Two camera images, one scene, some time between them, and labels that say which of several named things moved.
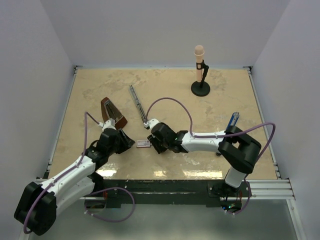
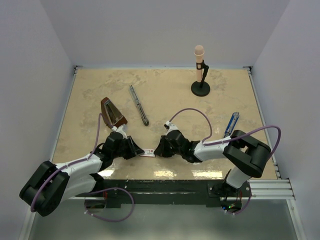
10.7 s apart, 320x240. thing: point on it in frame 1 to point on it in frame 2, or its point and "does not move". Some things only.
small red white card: [143, 143] to [148, 153]
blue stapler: [233, 120] does not move
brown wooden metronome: [110, 111] does not move
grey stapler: [139, 107] does not move
